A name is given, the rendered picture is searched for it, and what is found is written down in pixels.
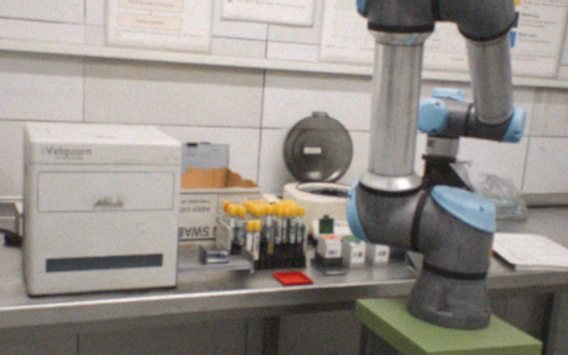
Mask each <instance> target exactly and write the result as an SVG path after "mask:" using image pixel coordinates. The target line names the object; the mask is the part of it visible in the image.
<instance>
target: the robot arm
mask: <svg viewBox="0 0 568 355"><path fill-rule="evenodd" d="M356 6H357V12H358V15H359V16H360V17H362V18H364V19H367V28H366V29H367V32H368V33H369V34H370V35H371V36H372V37H373V38H374V40H375V49H374V66H373V85H372V101H371V119H370V139H369V156H368V168H367V169H366V170H365V171H364V172H363V173H361V174H360V175H359V180H356V181H355V182H354V183H353V184H351V186H350V188H349V190H348V200H347V208H346V213H347V222H348V228H349V230H350V232H351V234H352V235H353V236H354V237H355V238H356V239H358V240H361V241H365V242H369V243H370V244H372V245H381V246H386V247H390V248H395V249H402V250H407V251H411V252H416V253H421V254H423V260H422V267H421V271H420V273H419V275H418V276H417V278H416V280H415V282H414V284H413V286H412V288H411V290H410V292H409V294H408V296H407V300H406V309H407V312H408V313H409V314H410V315H411V316H413V317H414V318H416V319H418V320H421V321H424V322H426V323H429V324H432V325H436V326H438V327H443V328H448V329H455V330H479V329H483V328H484V327H486V326H487V325H489V319H490V306H489V300H488V294H487V288H486V283H485V281H486V274H487V268H488V262H489V256H490V251H491V245H492V239H493V233H494V232H495V218H496V208H495V206H494V204H493V203H492V202H491V201H490V200H488V199H487V198H485V197H483V196H481V195H478V194H476V193H473V191H472V190H471V189H470V188H469V187H468V185H466V184H465V183H464V182H463V180H462V179H461V178H460V177H459V175H458V174H457V173H456V172H455V170H454V168H453V167H452V166H451V165H449V164H455V163H456V159H457V157H455V156H456V155H457V154H458V152H459V144H460V138H476V139H483V140H490V141H496V142H498V143H502V142H504V143H519V142H520V141H521V139H522V137H523V134H524V131H525V126H526V117H527V114H526V111H525V110H524V109H523V108H519V107H516V106H514V104H513V84H512V65H511V45H510V30H511V29H512V27H513V25H514V24H515V19H516V15H515V3H514V0H356ZM435 23H451V24H455V25H457V28H458V32H459V33H460V35H462V36H463V37H464V38H465V46H466V53H467V60H468V67H469V68H468V74H469V82H470V88H471V94H472V101H473V103H471V102H464V101H463V98H464V92H463V90H453V89H438V88H436V89H434V90H433V91H432V94H431V97H430V98H427V99H425V100H423V101H421V102H420V91H421V79H422V66H423V53H424V42H425V41H426V39H427V38H428V37H429V36H431V35H432V34H433V33H434V32H435ZM417 130H418V131H420V132H421V133H423V134H427V137H426V146H425V152H426V153H427V154H422V155H421V160H424V161H425V162H424V171H423V177H420V176H419V175H418V174H417V173H416V172H415V171H414V163H415V151H416V139H417Z"/></svg>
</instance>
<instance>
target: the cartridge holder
mask: <svg viewBox="0 0 568 355"><path fill-rule="evenodd" d="M343 259H344V257H343V256H340V257H324V256H322V255H321V254H320V253H318V251H315V256H314V258H310V264H311V265H312V266H314V267H316V268H318V269H319V270H320V271H321V272H323V273H324V274H334V273H340V274H345V273H347V268H345V267H344V266H343Z"/></svg>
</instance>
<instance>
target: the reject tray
mask: <svg viewBox="0 0 568 355"><path fill-rule="evenodd" d="M272 276H273V277H274V278H275V279H277V280H278V281H279V282H280V283H281V284H282V285H284V286H295V285H309V284H313V280H312V279H311V278H309V277H308V276H307V275H306V274H305V273H304V272H302V271H285V272H272Z"/></svg>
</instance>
